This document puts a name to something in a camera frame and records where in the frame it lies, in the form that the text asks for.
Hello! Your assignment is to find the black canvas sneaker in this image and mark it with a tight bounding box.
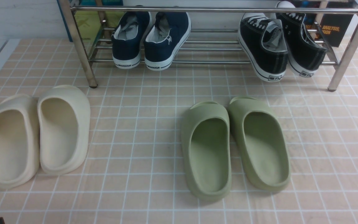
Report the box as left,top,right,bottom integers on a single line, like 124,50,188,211
271,12,328,78
238,12,289,82

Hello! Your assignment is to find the silver metal shoe rack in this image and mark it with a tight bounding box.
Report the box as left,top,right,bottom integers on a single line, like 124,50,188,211
58,0,358,92

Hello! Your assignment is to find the left cream foam slipper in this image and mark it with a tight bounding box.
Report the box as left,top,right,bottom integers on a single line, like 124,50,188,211
0,94,40,189

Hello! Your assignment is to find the cream foam slipper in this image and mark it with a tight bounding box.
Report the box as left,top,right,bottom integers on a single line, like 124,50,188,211
37,85,90,175
0,94,40,189

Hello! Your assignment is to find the right cream foam slipper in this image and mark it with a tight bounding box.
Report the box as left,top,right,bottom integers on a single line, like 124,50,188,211
37,85,90,175

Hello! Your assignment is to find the yellow green blue box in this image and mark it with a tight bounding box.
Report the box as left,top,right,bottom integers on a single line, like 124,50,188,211
57,0,124,42

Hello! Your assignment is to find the left navy canvas sneaker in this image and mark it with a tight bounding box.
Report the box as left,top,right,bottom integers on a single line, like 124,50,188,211
111,11,152,69

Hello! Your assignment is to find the navy canvas sneaker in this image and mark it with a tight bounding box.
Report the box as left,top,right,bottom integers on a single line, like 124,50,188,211
144,12,191,71
111,11,152,69

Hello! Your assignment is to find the left green foam slipper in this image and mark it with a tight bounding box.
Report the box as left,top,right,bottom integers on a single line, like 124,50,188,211
180,101,232,201

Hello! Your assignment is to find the green foam slipper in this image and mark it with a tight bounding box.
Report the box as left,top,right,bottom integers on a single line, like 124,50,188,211
180,101,232,201
227,96,290,192

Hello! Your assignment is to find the right navy canvas sneaker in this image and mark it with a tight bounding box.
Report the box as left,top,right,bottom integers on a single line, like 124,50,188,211
144,12,191,71

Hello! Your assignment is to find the right green foam slipper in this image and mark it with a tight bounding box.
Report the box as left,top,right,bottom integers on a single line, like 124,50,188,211
227,96,290,192

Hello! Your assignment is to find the black book orange text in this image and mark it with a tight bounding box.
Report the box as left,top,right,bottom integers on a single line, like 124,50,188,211
291,1,353,47

